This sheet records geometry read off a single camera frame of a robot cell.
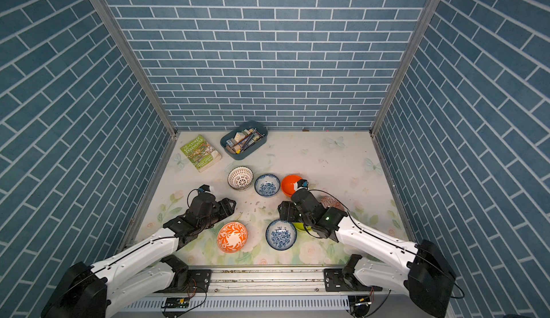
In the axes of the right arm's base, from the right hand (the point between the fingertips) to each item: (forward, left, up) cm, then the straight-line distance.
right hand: (286, 209), depth 80 cm
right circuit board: (-26, -27, -12) cm, 39 cm away
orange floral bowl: (-9, +20, -10) cm, 24 cm away
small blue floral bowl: (+15, +10, -9) cm, 21 cm away
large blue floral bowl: (-6, +1, -10) cm, 12 cm away
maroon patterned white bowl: (+17, +23, -8) cm, 30 cm away
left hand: (+1, +20, -4) cm, 21 cm away
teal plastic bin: (+38, +28, -7) cm, 48 cm away
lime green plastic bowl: (-4, -6, -6) cm, 10 cm away
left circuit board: (-31, +35, -13) cm, 48 cm away
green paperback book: (+30, +46, -8) cm, 56 cm away
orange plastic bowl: (+16, 0, -8) cm, 17 cm away
